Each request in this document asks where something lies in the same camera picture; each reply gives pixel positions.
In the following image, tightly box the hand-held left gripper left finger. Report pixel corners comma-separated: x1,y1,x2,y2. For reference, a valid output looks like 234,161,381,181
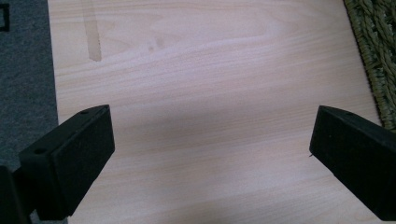
18,104,116,221

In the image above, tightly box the woven green basket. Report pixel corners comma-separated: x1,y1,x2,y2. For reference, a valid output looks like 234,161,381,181
343,0,396,134

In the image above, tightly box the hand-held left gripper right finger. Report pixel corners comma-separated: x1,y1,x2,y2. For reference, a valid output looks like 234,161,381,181
308,105,396,222

